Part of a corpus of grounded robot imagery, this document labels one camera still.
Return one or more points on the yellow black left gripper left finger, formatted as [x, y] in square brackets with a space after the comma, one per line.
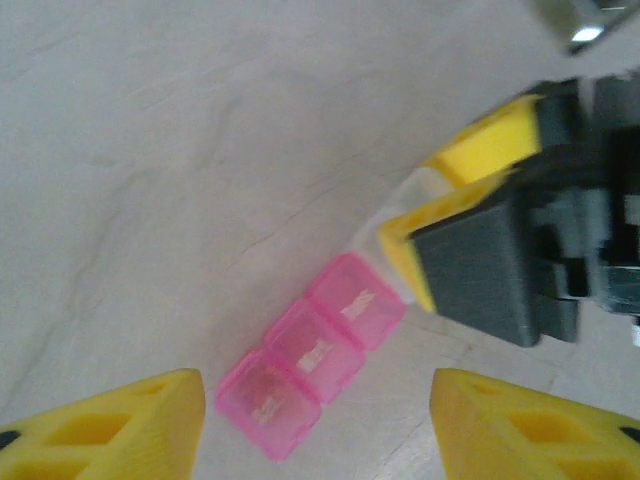
[175, 425]

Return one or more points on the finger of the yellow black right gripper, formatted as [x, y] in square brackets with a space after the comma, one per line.
[475, 265]
[490, 145]

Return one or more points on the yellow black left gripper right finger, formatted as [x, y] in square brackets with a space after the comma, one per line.
[465, 430]

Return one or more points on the pink and clear pill organizer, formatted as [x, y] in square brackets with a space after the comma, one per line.
[310, 350]

